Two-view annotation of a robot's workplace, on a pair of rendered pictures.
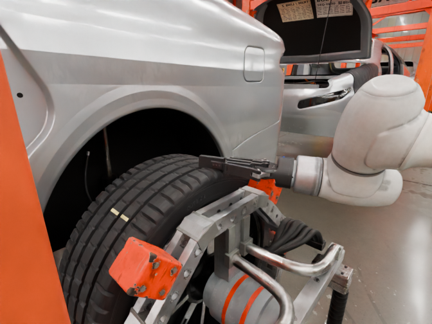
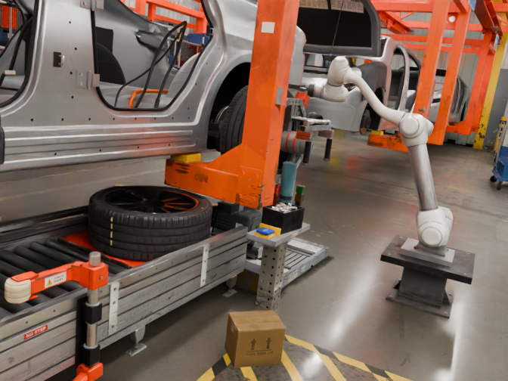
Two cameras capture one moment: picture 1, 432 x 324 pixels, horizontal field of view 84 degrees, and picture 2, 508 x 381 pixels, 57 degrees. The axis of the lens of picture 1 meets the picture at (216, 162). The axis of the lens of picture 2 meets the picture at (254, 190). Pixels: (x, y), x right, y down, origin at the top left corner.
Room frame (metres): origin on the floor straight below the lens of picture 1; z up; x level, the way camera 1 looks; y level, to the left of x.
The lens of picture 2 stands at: (-2.38, 0.83, 1.21)
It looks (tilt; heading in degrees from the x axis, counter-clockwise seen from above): 13 degrees down; 346
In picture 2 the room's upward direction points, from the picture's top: 7 degrees clockwise
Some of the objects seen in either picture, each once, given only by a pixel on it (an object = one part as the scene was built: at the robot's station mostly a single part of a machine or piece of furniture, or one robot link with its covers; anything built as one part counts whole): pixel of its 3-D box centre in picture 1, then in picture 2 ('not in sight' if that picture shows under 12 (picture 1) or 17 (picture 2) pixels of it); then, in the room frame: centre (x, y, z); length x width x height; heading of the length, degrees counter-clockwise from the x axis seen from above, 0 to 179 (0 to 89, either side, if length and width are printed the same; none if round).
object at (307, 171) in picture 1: (305, 175); (317, 91); (0.53, -0.21, 1.18); 0.09 x 0.06 x 0.09; 163
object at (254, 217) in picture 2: not in sight; (227, 228); (0.46, 0.29, 0.26); 0.42 x 0.18 x 0.35; 48
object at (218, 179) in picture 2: not in sight; (208, 163); (0.35, 0.47, 0.69); 0.52 x 0.17 x 0.35; 48
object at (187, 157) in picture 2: not in sight; (185, 156); (0.47, 0.59, 0.71); 0.14 x 0.14 x 0.05; 48
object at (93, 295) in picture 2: not in sight; (91, 317); (-0.76, 0.99, 0.30); 0.09 x 0.05 x 0.50; 138
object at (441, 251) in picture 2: not in sight; (432, 244); (0.05, -0.92, 0.36); 0.22 x 0.18 x 0.06; 138
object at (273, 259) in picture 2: not in sight; (271, 271); (-0.09, 0.13, 0.21); 0.10 x 0.10 x 0.42; 48
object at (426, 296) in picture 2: not in sight; (425, 276); (0.03, -0.90, 0.15); 0.50 x 0.50 x 0.30; 51
